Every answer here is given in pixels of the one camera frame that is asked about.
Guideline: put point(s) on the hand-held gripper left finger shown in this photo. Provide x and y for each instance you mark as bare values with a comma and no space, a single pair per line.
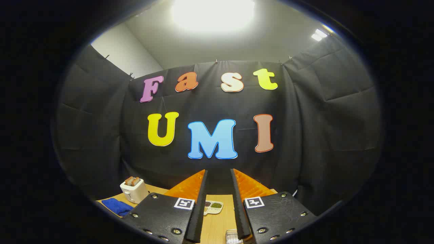
199,217

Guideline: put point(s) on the white divided dish with beans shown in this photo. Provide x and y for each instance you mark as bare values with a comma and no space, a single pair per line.
213,206

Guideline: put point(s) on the large ceiling light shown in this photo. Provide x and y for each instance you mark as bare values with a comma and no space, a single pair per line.
213,13

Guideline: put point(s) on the white toaster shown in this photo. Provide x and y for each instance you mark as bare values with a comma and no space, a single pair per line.
134,193

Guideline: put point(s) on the blue folded cloth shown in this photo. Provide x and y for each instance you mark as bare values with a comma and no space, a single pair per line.
117,206

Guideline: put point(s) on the small ceiling light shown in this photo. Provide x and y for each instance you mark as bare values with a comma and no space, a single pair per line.
318,35

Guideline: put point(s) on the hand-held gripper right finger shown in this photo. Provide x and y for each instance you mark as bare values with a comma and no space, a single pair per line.
241,217

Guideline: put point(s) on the brown toast slices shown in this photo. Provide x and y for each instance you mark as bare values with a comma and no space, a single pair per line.
132,181

